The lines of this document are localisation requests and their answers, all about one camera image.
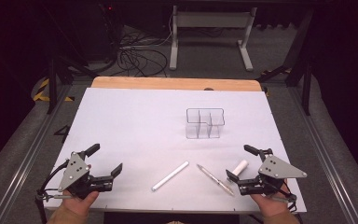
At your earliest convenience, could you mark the bundle of black floor cables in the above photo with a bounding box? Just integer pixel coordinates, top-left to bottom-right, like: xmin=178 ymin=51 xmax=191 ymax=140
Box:
xmin=116 ymin=27 xmax=172 ymax=78

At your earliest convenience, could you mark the silver clear pen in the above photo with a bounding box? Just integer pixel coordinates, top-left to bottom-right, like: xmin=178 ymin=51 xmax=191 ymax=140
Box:
xmin=196 ymin=163 xmax=236 ymax=197

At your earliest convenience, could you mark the hand-held gripper cable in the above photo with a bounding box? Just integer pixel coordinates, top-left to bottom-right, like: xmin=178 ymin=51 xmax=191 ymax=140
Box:
xmin=271 ymin=181 xmax=298 ymax=214
xmin=34 ymin=159 xmax=74 ymax=224

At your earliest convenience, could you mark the person's left hand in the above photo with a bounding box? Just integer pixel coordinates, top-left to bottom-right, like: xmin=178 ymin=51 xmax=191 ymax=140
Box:
xmin=60 ymin=189 xmax=101 ymax=217

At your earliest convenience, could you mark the black equipment case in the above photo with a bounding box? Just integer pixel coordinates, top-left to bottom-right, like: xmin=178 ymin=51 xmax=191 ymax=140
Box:
xmin=74 ymin=0 xmax=123 ymax=62

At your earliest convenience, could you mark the aluminium floor rail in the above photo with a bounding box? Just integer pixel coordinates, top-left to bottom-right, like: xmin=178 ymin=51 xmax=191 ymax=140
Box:
xmin=0 ymin=83 xmax=76 ymax=224
xmin=287 ymin=87 xmax=358 ymax=224

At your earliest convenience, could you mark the clear acrylic organizer box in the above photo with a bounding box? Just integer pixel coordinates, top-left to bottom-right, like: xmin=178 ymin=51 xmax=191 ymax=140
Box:
xmin=185 ymin=107 xmax=226 ymax=140

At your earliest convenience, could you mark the white board sheet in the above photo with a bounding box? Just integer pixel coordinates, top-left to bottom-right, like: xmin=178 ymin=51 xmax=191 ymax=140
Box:
xmin=37 ymin=87 xmax=308 ymax=214

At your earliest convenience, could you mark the right hand-held gripper cable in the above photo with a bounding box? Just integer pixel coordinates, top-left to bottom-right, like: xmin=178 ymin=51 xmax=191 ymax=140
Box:
xmin=271 ymin=181 xmax=298 ymax=214

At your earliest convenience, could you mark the short white glue stick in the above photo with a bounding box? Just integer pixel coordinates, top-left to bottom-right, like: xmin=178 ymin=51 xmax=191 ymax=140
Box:
xmin=231 ymin=159 xmax=250 ymax=176

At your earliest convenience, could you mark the long white pen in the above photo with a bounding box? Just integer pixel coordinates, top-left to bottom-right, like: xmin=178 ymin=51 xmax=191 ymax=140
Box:
xmin=150 ymin=161 xmax=190 ymax=192

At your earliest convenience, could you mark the white metal stand frame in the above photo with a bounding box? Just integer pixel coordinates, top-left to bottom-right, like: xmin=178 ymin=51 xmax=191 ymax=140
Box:
xmin=169 ymin=5 xmax=258 ymax=72

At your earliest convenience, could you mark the black metal stand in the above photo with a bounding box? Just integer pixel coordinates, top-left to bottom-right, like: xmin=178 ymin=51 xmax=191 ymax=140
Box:
xmin=255 ymin=7 xmax=315 ymax=116
xmin=47 ymin=55 xmax=99 ymax=115

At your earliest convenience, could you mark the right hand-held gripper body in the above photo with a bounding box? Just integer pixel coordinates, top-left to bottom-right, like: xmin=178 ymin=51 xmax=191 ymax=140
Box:
xmin=237 ymin=154 xmax=308 ymax=198

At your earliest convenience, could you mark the person's right hand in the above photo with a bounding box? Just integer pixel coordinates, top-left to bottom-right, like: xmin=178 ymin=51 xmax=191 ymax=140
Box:
xmin=250 ymin=183 xmax=291 ymax=218

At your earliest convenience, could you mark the left hand-held gripper cable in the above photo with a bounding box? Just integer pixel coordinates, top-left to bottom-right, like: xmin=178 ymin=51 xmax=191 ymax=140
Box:
xmin=34 ymin=159 xmax=74 ymax=224

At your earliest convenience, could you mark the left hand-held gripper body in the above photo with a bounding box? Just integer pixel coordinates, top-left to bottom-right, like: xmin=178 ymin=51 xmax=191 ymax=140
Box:
xmin=57 ymin=151 xmax=115 ymax=200

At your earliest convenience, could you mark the yellow black hazard tape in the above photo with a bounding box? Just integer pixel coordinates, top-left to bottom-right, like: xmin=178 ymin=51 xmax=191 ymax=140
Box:
xmin=33 ymin=77 xmax=76 ymax=103

